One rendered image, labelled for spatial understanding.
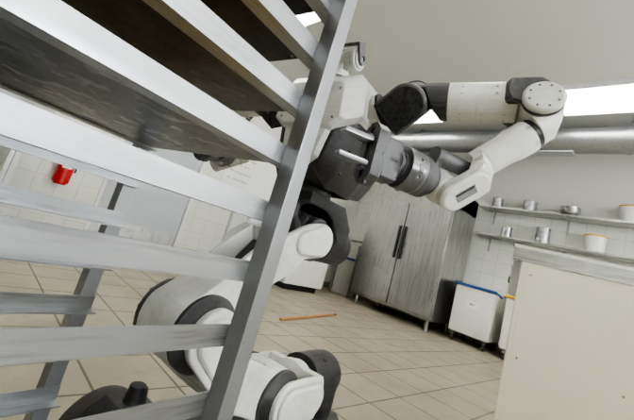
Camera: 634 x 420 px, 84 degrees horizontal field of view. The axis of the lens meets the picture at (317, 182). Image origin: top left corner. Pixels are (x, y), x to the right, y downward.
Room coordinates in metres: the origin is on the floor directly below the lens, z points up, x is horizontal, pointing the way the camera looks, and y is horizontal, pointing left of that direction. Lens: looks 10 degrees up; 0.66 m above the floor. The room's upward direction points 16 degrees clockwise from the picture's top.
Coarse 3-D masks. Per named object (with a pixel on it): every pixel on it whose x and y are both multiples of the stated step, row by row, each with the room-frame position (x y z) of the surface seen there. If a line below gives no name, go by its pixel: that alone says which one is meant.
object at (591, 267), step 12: (516, 252) 1.41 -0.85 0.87; (528, 252) 1.39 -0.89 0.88; (540, 252) 1.37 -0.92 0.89; (552, 252) 1.35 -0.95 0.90; (552, 264) 1.34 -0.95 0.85; (564, 264) 1.32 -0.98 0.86; (576, 264) 1.30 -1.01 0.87; (588, 264) 1.28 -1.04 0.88; (600, 264) 1.26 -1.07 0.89; (612, 264) 1.24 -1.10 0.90; (600, 276) 1.26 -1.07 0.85; (612, 276) 1.24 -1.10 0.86; (624, 276) 1.22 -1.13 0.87
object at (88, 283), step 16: (128, 192) 0.79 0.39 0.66; (112, 208) 0.78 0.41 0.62; (96, 272) 0.79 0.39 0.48; (80, 288) 0.78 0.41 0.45; (96, 288) 0.80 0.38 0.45; (64, 320) 0.79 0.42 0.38; (80, 320) 0.79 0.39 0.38; (48, 368) 0.78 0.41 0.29; (64, 368) 0.80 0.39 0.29; (48, 384) 0.78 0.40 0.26; (32, 416) 0.78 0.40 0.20
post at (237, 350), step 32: (352, 0) 0.52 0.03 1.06; (320, 64) 0.52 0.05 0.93; (320, 96) 0.52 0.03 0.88; (288, 160) 0.52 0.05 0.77; (288, 192) 0.51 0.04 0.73; (288, 224) 0.53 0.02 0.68; (256, 256) 0.52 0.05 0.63; (256, 288) 0.51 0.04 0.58; (256, 320) 0.52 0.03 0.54; (224, 352) 0.52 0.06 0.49; (224, 384) 0.51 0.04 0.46; (224, 416) 0.52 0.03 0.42
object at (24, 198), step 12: (0, 192) 0.62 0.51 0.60; (12, 192) 0.63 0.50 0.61; (24, 192) 0.65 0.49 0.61; (36, 192) 0.66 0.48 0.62; (12, 204) 0.62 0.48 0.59; (24, 204) 0.65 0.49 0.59; (36, 204) 0.67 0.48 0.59; (48, 204) 0.68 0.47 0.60; (60, 204) 0.70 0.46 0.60; (72, 204) 0.71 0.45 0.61; (84, 204) 0.73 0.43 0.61; (72, 216) 0.69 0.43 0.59; (84, 216) 0.73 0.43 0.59; (96, 216) 0.75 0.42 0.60; (108, 216) 0.77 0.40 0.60; (120, 216) 0.79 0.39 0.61
